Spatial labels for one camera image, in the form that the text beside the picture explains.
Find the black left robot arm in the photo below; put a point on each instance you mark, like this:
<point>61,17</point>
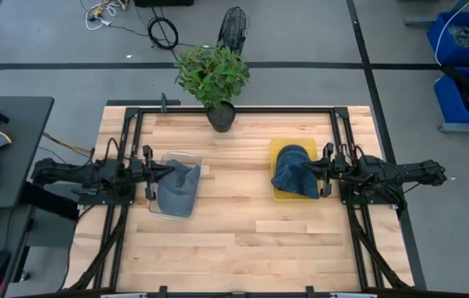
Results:
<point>73,171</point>

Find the blue plastic bin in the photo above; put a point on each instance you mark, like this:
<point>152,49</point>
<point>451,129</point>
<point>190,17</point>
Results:
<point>450,103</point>

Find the clear plastic bin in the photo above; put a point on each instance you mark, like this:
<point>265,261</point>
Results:
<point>185,155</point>

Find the black box on floor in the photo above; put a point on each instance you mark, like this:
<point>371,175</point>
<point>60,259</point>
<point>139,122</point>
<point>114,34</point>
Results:
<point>164,2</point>

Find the black office desk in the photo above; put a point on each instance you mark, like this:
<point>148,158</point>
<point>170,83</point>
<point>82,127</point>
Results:
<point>23,136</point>

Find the grey fabric hat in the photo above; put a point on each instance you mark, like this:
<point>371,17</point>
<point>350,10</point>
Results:
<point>176,194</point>

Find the black aluminium table frame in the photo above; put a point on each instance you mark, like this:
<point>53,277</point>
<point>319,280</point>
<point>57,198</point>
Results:
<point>234,110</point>

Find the potted green plant black pot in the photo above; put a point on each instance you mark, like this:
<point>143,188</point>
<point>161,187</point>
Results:
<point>211,74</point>

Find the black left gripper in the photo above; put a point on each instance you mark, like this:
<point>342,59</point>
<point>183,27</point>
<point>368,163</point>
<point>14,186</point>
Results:
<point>148,190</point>

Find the yellow translucent plastic bin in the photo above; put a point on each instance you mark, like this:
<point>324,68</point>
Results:
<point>274,149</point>

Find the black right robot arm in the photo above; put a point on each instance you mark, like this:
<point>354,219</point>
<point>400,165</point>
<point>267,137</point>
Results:
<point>383,169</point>

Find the blue denim hat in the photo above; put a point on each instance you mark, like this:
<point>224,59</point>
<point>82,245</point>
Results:
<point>294,174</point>

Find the blue storage bins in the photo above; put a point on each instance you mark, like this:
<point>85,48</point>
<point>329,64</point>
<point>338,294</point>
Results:
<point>466,127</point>

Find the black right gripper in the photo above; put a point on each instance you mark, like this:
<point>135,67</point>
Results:
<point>328,186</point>

